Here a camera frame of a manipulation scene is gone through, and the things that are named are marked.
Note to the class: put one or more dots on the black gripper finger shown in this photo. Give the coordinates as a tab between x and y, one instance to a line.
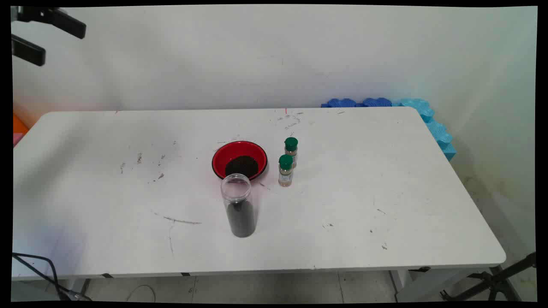
64	21
30	50

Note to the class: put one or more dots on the black seeds heap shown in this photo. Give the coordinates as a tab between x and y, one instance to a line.
242	220
242	164

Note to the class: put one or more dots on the clear plastic jar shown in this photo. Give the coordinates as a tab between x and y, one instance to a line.
242	222

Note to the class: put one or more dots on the orange foam block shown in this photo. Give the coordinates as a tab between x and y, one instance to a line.
19	125

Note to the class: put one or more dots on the pink foam block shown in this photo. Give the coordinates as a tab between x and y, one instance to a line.
17	139

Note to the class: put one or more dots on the red bowl with black rim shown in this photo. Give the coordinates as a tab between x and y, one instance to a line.
227	156

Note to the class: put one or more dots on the white table leg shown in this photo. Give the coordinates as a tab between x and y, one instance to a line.
428	284
77	288

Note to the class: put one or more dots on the green-capped spice bottle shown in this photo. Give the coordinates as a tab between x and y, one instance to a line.
291	144
285	171

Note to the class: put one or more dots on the dark blue foam mat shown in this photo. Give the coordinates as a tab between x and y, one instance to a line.
342	103

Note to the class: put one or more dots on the light blue foam mat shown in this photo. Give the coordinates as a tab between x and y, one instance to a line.
436	132

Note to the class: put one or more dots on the black tripod stand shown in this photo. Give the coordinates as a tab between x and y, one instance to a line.
496	281

